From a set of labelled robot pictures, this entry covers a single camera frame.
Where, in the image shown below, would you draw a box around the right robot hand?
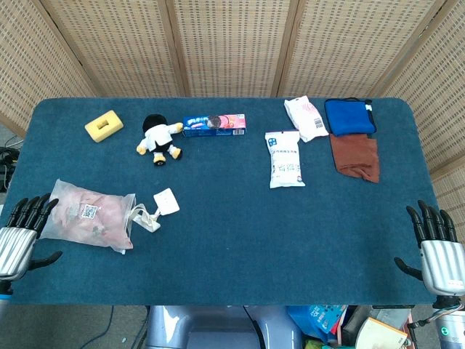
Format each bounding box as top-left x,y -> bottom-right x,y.
394,199 -> 465,310

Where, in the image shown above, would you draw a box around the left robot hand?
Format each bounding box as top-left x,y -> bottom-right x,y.
0,193 -> 63,295

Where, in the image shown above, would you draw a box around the translucent plastic bag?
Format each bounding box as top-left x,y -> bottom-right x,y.
38,177 -> 137,255

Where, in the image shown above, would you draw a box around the pink floral clothes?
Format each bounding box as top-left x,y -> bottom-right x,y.
49,185 -> 134,250

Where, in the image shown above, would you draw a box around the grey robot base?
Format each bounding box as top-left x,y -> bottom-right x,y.
145,305 -> 304,349

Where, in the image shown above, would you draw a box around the white plastic packet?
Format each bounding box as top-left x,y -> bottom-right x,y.
264,129 -> 307,190

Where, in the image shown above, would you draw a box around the open book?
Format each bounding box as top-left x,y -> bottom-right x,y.
355,316 -> 410,349

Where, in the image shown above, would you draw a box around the brown cloth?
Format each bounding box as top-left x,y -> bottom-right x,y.
329,133 -> 381,184

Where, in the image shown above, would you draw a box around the yellow sponge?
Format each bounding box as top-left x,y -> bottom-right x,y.
84,109 -> 125,144

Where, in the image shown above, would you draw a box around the blue folded towel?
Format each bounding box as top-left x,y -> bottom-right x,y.
323,97 -> 377,137

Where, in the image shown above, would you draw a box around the plush doll with black hair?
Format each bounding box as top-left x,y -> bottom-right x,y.
136,113 -> 185,167

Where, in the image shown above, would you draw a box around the white pink package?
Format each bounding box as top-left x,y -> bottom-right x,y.
283,95 -> 330,143

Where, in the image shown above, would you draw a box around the blue carpet table cover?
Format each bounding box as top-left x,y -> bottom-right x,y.
0,96 -> 442,307

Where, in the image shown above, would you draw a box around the blue pink cookie box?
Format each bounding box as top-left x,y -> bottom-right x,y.
181,113 -> 247,138

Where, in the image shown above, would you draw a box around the woven folding screen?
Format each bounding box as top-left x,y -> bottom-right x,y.
0,0 -> 465,222

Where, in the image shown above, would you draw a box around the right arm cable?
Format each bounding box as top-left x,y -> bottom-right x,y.
405,305 -> 464,349

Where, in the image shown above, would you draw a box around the bundle of black cables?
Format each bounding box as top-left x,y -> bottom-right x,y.
0,136 -> 21,193

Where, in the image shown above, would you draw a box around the black floor cable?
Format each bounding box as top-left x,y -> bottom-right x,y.
78,305 -> 116,349

